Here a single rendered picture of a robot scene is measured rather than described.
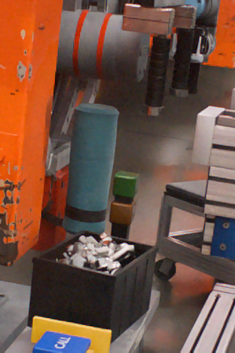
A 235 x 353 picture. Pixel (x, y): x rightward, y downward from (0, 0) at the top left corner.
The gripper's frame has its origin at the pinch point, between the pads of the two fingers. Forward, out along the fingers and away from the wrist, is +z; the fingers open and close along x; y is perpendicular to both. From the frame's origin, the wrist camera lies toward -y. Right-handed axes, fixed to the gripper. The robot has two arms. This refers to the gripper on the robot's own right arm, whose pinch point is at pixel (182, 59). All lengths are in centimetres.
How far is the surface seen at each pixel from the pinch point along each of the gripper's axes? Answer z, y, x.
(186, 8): 2.5, 11.4, -0.3
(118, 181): 52, -18, -2
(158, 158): -307, -83, -46
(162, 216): -92, -60, -12
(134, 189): 52, -19, 1
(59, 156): 21.8, -21.8, -20.5
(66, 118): 2.3, -16.9, -24.7
